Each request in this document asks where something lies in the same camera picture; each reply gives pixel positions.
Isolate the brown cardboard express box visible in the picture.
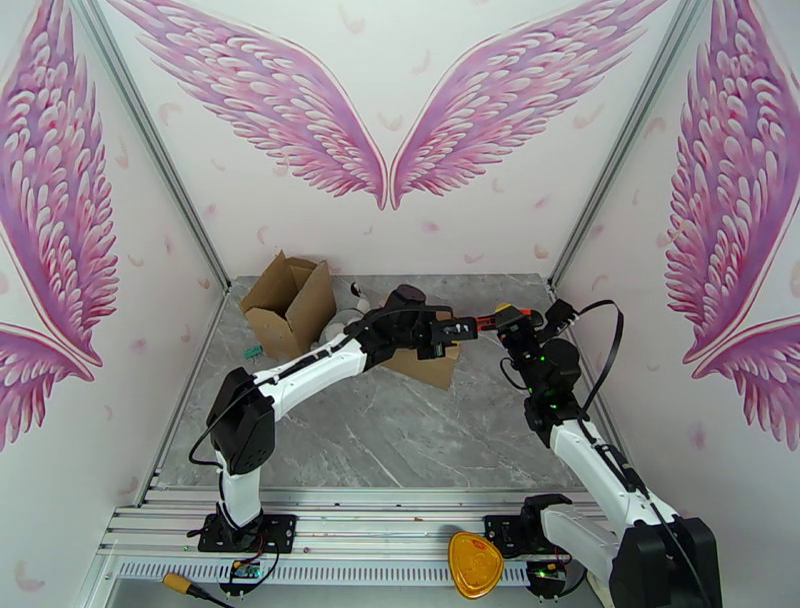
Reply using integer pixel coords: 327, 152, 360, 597
239, 250, 339, 362
379, 340, 462, 393

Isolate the orange black utility knife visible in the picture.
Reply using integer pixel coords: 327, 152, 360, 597
465, 309, 533, 331

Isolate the grey white husky plush toy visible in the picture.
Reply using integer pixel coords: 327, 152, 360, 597
315, 281, 375, 349

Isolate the orange rounded plastic case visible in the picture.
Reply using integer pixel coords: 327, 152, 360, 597
447, 531, 505, 600

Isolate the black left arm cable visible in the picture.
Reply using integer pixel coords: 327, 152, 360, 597
188, 304, 454, 469

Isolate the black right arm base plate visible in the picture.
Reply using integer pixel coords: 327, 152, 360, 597
484, 513, 587, 558

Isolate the aluminium rail frame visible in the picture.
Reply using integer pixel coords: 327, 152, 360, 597
96, 486, 696, 589

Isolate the aluminium corner post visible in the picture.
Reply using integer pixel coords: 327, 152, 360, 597
548, 0, 714, 295
67, 0, 233, 294

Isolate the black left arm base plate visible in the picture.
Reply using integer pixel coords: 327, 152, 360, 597
197, 513, 297, 554

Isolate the yellow plug with black cable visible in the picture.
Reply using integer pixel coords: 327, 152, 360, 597
162, 572, 238, 608

